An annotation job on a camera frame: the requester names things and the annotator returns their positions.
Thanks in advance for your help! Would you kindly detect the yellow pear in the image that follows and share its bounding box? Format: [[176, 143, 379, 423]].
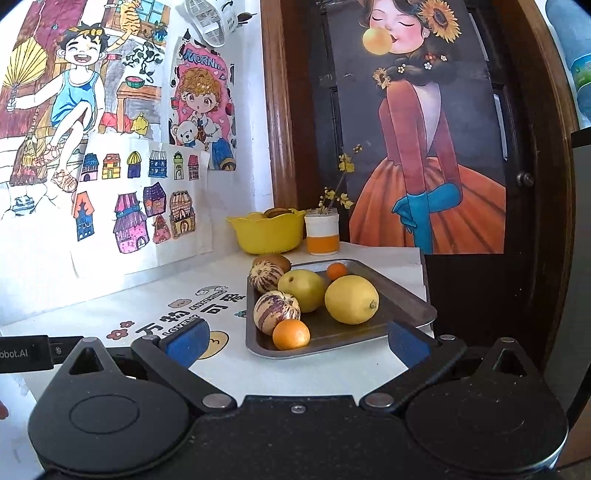
[[277, 269, 327, 313]]

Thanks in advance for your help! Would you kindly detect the white plastic basket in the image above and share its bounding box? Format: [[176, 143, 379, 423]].
[[185, 0, 242, 47]]

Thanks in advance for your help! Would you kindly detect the girl with teddy drawing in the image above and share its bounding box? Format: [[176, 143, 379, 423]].
[[167, 28, 238, 172]]

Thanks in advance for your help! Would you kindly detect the orange dress wall poster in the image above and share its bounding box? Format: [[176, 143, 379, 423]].
[[323, 0, 509, 256]]

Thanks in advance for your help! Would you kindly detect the yellow flower twig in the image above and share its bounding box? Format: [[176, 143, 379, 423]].
[[318, 144, 364, 214]]

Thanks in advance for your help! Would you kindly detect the brown wooden door frame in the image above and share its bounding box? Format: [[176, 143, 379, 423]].
[[261, 0, 583, 416]]

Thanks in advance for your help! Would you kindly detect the metal baking tray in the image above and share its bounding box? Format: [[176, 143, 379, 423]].
[[245, 258, 437, 360]]

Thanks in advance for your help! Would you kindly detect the brown kiwi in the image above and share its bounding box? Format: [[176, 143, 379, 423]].
[[264, 254, 293, 274]]

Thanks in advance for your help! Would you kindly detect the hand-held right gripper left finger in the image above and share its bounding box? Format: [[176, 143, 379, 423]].
[[58, 318, 238, 412]]

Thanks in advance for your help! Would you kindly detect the clear plastic water bottle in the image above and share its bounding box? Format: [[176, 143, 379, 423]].
[[545, 0, 591, 130]]

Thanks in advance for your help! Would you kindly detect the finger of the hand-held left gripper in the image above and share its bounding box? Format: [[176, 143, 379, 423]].
[[48, 337, 86, 366]]

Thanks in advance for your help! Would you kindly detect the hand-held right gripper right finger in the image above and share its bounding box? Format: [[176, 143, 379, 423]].
[[360, 320, 534, 411]]

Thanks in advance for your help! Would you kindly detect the colourful houses drawing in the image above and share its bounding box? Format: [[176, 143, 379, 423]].
[[69, 134, 215, 280]]

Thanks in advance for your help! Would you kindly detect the small striped pepino melon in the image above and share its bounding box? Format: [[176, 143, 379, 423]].
[[249, 260, 284, 295]]

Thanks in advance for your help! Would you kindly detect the boy with fan drawing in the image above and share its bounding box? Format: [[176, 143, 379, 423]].
[[0, 0, 174, 222]]

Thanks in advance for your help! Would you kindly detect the white and orange cup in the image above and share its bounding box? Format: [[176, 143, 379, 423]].
[[304, 210, 340, 256]]

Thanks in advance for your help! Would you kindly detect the yellow plastic bowl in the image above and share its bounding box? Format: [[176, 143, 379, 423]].
[[226, 209, 308, 256]]

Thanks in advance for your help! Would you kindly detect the large striped pepino melon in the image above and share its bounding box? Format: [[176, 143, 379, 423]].
[[253, 291, 302, 335]]

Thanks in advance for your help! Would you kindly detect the orange tangerine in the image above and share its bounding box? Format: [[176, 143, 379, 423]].
[[272, 319, 311, 350]]

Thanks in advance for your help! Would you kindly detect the yellow lemon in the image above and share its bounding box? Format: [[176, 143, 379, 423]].
[[324, 275, 380, 325]]

